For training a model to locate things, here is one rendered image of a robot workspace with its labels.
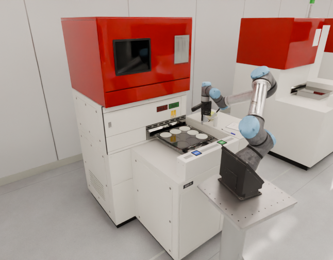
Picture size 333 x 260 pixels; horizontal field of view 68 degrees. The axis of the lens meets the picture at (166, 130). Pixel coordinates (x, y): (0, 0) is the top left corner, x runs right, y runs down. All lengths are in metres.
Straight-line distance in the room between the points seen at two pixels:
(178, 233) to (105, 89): 1.16
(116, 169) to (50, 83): 1.55
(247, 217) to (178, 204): 0.50
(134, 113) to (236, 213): 1.07
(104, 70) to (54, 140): 1.89
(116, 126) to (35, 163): 1.79
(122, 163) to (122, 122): 0.37
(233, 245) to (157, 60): 1.43
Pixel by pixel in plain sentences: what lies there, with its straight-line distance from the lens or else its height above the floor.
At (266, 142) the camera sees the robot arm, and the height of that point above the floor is 1.16.
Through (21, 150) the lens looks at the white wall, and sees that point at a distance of 3.42.
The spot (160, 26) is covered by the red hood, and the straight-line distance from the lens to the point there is 1.94.
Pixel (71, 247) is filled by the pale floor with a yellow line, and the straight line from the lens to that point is 2.49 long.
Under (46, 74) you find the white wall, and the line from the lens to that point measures 3.22.
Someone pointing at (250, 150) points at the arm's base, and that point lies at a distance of 1.52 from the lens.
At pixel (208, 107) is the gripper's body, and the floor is 1.15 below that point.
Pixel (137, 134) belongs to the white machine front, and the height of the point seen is 0.92.
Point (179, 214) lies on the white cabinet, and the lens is 1.81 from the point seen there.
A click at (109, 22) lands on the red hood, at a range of 1.74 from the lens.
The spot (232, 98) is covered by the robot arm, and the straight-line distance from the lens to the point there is 1.92.
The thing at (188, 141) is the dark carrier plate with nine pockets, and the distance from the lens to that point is 2.00.
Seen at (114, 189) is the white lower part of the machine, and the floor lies 0.48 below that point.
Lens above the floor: 1.80
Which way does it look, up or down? 24 degrees down
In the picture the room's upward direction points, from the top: straight up
